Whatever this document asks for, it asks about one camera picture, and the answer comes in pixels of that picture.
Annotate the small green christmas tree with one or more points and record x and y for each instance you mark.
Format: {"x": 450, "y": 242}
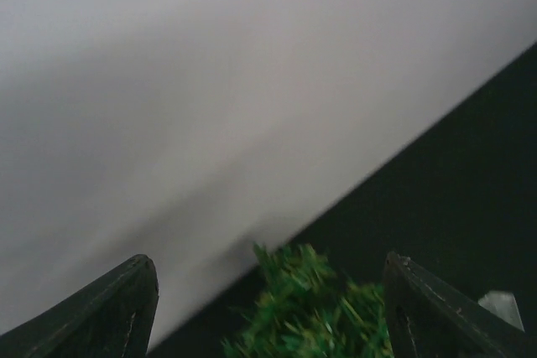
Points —
{"x": 307, "y": 309}

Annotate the clear light battery box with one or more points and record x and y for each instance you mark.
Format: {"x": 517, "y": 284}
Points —
{"x": 504, "y": 305}

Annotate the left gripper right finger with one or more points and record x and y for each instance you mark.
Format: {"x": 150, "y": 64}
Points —
{"x": 427, "y": 317}

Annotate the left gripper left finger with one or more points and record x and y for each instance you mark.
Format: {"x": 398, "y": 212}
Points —
{"x": 112, "y": 316}

